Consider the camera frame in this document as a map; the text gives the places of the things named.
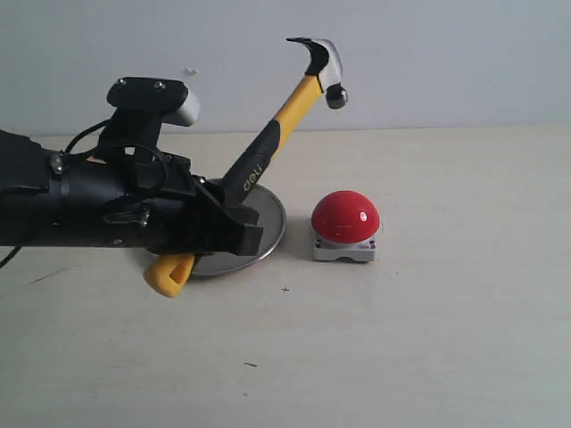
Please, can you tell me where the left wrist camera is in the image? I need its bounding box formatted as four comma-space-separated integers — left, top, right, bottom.
97, 77, 201, 161

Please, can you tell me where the round steel plate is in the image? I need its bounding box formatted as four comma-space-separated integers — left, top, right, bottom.
149, 178, 288, 277

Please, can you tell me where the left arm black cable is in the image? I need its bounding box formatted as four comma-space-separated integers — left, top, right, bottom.
0, 118, 175, 271

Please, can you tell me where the yellow black claw hammer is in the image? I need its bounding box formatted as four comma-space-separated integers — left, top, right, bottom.
144, 37, 348, 298

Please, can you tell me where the red dome push button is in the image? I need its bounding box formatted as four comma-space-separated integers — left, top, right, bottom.
310, 190, 383, 263

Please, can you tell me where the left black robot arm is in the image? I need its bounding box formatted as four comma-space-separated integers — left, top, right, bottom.
1, 132, 263, 256

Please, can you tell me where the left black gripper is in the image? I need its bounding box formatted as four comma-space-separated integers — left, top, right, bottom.
103, 153, 263, 256

